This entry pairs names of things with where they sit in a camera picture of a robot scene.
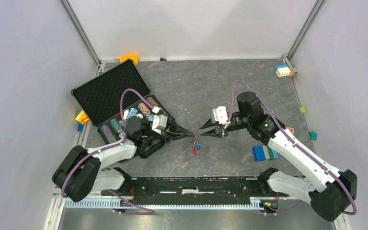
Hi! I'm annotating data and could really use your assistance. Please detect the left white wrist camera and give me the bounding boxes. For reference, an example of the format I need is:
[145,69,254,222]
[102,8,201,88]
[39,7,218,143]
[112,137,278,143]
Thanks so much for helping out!
[151,106,168,135]

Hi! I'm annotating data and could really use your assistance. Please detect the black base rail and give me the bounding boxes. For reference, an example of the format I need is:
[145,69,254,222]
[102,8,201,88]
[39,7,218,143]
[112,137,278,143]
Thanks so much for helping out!
[115,168,282,205]

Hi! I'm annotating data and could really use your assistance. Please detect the yellow orange brick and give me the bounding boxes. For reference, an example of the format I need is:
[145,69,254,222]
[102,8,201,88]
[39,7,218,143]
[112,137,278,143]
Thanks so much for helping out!
[75,110,89,125]

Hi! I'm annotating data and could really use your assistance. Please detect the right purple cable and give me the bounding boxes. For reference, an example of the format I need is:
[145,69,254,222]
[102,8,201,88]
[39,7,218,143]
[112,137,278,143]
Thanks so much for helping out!
[230,80,358,216]

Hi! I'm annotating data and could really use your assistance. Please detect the black poker chip case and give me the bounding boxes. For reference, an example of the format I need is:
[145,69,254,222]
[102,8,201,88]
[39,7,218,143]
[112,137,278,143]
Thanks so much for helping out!
[71,60,171,145]

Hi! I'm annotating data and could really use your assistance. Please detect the white slotted cable duct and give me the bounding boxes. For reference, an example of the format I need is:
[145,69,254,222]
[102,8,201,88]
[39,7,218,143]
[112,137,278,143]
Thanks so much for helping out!
[64,196,264,211]

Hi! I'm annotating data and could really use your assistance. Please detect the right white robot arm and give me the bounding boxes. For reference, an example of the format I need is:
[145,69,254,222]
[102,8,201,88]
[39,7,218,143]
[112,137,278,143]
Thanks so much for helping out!
[201,92,357,222]

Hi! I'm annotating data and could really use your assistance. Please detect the blue green white brick stack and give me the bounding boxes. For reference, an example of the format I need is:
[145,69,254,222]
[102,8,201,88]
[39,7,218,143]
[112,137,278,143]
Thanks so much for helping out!
[252,146,279,162]

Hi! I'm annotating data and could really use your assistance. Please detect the keyring with blue red tags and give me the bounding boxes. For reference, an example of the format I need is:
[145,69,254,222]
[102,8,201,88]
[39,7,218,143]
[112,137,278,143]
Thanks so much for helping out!
[192,134,201,156]

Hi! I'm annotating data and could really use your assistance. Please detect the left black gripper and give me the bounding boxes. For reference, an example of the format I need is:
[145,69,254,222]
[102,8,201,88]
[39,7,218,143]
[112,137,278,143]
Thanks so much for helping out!
[142,117,195,144]

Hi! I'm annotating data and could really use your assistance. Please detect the blue white brown brick stack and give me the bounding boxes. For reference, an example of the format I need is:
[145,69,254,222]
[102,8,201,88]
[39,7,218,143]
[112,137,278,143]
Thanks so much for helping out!
[275,64,295,78]

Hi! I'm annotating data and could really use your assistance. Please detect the small blue block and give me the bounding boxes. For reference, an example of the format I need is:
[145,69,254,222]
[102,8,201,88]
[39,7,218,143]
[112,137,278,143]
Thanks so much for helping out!
[77,124,84,133]

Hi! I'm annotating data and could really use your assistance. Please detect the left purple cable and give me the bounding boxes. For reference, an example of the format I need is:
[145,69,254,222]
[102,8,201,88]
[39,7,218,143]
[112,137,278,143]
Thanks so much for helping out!
[60,88,159,198]

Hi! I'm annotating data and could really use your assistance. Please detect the teal cube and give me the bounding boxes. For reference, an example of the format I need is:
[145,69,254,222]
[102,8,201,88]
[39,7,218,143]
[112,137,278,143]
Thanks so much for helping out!
[309,131,317,141]

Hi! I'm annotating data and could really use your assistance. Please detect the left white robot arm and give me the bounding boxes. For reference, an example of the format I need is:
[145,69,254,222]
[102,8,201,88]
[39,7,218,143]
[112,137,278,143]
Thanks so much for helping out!
[52,115,194,202]

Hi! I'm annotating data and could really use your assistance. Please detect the orange toy brick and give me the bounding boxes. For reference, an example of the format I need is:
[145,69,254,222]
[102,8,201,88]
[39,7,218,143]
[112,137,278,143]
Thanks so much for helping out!
[119,54,139,65]

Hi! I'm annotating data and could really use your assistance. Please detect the purple cable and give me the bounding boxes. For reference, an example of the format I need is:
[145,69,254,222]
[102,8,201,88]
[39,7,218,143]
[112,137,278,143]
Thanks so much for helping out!
[230,80,358,216]
[60,88,159,198]

